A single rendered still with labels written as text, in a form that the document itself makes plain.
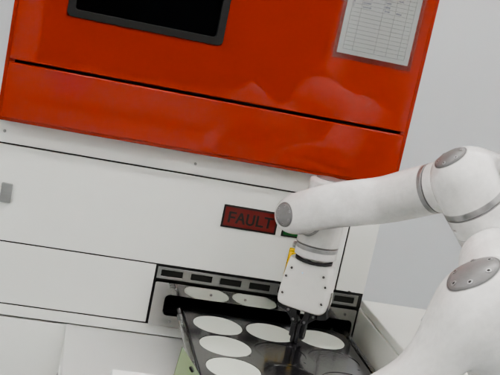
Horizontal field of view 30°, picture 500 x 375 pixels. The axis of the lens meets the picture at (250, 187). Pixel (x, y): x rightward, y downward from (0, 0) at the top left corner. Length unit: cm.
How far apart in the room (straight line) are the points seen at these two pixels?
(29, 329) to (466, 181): 100
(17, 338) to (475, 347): 118
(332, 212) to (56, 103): 56
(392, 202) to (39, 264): 73
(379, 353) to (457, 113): 187
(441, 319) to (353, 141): 90
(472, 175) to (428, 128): 222
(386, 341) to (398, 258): 182
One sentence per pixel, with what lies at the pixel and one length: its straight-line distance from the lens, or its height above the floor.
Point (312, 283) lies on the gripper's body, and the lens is 183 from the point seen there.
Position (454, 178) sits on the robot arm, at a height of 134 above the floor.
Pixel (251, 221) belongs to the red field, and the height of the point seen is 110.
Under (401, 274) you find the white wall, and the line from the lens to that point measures 371.
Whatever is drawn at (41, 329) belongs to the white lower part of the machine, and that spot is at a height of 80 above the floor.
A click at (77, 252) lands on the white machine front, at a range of 193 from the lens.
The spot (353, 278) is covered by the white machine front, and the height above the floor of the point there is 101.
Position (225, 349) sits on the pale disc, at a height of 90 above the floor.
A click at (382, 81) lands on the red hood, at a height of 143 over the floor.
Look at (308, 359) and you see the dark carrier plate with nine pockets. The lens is 182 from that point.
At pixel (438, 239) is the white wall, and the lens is 372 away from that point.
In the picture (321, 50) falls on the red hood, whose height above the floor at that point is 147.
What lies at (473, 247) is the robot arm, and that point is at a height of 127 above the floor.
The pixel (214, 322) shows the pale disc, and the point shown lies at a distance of 190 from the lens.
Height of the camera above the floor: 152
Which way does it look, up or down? 11 degrees down
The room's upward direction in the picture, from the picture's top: 12 degrees clockwise
